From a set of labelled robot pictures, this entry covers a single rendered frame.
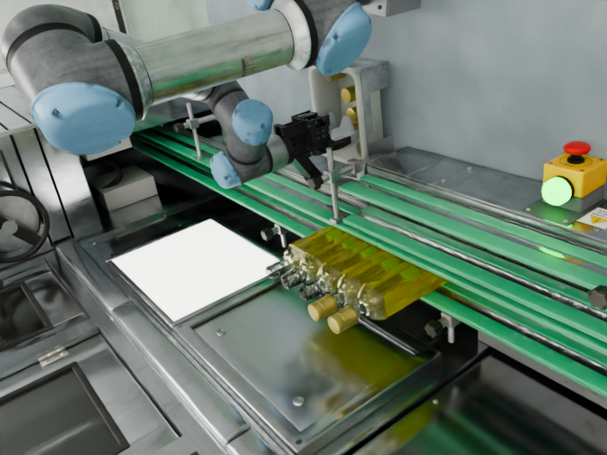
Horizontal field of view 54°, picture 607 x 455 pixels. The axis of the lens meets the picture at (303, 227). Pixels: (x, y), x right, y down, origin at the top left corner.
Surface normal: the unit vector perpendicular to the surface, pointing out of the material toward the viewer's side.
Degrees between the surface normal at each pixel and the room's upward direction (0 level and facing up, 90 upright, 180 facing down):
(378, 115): 90
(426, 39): 0
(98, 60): 87
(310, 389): 90
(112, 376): 90
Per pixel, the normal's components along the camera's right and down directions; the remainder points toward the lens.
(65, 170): 0.59, 0.30
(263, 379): -0.13, -0.88
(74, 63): 0.21, -0.50
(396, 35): -0.80, 0.36
